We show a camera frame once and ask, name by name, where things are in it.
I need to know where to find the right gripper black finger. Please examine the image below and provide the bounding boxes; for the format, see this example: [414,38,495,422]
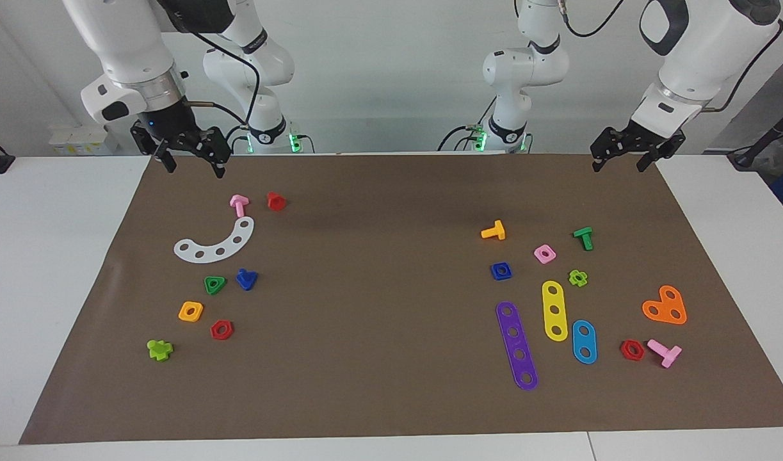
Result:
[152,138,177,174]
[196,127,229,179]

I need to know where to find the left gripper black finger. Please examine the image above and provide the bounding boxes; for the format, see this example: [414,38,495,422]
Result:
[592,128,624,174]
[637,144,672,172]

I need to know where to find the white boxes stack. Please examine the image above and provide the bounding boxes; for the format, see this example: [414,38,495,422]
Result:
[49,125,110,156]

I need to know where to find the white curved five-hole plate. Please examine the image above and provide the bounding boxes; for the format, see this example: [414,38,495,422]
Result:
[174,216,255,263]

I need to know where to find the black stand pole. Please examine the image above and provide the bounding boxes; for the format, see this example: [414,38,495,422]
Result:
[727,102,783,170]

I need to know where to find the orange three-hole angle plate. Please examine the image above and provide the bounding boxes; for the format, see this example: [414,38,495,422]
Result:
[642,285,688,325]

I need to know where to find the yellow three-hole strip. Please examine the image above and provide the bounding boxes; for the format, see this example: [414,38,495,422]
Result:
[542,280,569,343]

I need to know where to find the blue two-hole strip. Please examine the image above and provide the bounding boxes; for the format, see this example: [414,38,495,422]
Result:
[571,319,598,365]

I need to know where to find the purple four-hole strip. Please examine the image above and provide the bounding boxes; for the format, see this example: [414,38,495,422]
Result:
[496,301,539,391]

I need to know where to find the brown table mat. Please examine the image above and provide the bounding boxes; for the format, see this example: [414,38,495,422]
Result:
[19,152,783,444]

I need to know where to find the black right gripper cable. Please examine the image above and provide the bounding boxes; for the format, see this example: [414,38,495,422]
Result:
[185,31,261,126]

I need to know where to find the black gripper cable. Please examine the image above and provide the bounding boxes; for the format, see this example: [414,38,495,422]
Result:
[561,0,783,113]
[185,31,261,126]

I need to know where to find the black base cable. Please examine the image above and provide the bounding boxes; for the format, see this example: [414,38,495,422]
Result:
[228,125,315,154]
[437,96,494,152]

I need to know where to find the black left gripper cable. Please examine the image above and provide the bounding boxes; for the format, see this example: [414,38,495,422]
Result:
[561,0,783,113]

